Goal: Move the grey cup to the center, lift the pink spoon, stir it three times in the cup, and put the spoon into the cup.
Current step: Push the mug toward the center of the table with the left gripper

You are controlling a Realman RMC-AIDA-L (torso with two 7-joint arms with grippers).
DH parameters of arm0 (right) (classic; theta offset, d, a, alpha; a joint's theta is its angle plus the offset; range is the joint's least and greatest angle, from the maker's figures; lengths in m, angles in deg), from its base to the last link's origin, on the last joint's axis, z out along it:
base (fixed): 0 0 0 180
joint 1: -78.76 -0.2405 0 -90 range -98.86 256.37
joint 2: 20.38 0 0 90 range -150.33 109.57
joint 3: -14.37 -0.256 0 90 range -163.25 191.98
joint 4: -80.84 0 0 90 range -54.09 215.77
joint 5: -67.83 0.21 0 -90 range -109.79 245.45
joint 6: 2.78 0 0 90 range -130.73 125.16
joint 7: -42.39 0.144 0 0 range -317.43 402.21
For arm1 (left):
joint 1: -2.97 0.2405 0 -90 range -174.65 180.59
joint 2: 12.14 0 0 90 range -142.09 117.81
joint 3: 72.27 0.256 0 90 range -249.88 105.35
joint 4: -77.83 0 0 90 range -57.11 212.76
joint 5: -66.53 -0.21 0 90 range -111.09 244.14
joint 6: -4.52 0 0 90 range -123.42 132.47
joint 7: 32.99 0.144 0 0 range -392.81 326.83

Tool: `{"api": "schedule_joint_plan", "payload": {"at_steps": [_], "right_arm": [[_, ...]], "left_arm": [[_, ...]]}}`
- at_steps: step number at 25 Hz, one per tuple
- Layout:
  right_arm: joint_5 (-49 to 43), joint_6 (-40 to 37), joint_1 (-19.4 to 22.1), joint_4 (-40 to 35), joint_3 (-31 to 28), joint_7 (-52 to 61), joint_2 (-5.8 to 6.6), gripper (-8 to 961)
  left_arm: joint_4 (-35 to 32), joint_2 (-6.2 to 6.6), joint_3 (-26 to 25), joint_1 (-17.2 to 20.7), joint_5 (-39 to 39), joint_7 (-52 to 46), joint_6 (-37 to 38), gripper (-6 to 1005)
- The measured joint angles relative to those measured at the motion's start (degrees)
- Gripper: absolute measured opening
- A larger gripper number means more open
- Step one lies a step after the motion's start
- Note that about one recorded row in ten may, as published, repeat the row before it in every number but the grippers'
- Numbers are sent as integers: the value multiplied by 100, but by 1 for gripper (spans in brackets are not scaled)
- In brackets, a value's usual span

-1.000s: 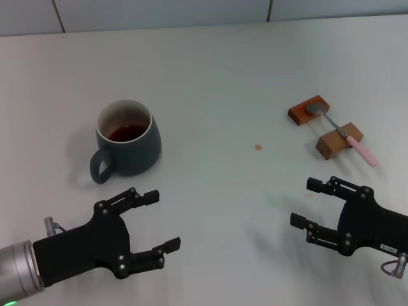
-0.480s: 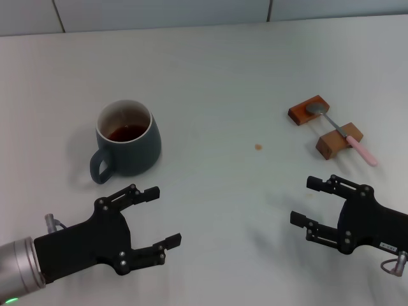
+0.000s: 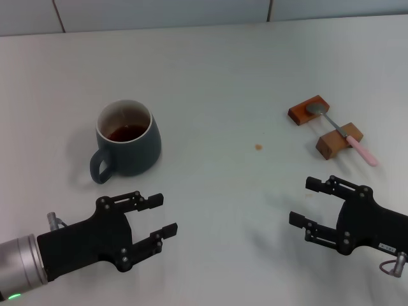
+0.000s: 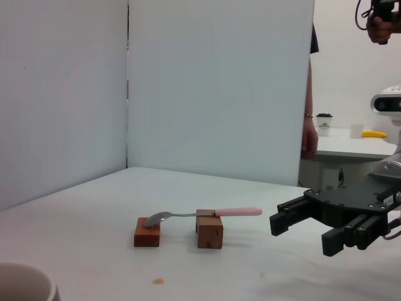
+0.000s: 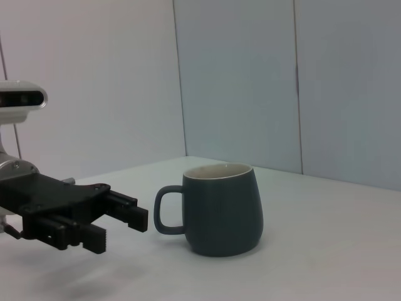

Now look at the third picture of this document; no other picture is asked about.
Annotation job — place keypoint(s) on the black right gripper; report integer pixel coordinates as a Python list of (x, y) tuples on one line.
[(366, 220)]

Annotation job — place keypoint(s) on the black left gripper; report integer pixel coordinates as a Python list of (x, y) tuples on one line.
[(83, 239)]

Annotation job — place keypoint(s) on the grey ceramic cup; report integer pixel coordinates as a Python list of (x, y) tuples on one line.
[(134, 153)]

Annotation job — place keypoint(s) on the light arched wooden block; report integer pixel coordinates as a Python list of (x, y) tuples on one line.
[(328, 144)]

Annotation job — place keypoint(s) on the dark brown tea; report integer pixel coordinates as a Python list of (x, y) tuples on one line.
[(126, 134)]

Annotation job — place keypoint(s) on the reddish flat wooden block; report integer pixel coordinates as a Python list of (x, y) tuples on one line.
[(299, 115)]

